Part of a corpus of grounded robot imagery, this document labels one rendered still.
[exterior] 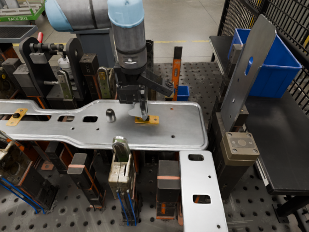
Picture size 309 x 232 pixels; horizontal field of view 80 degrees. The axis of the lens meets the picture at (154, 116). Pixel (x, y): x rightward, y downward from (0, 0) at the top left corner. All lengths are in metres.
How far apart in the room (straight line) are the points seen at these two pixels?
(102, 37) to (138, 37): 0.68
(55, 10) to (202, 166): 0.54
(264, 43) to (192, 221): 0.43
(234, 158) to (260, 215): 0.39
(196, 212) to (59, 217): 0.56
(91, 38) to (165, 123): 0.69
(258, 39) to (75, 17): 0.43
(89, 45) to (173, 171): 0.85
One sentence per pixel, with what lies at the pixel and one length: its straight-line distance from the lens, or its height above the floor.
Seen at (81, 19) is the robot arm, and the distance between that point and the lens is 0.54.
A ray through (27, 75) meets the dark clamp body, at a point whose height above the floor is 1.07.
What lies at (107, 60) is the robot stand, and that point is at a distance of 1.18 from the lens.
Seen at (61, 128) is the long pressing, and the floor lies 1.00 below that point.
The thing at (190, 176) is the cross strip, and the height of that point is 1.00.
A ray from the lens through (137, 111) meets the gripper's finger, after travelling 0.59.
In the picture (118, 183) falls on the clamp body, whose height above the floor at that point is 1.04.
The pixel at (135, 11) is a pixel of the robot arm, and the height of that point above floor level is 1.36.
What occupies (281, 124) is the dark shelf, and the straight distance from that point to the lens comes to 0.73.
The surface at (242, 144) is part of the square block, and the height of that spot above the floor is 1.06.
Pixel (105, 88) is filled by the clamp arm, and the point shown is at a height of 1.03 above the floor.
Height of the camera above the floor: 1.48
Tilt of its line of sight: 46 degrees down
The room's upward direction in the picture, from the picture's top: straight up
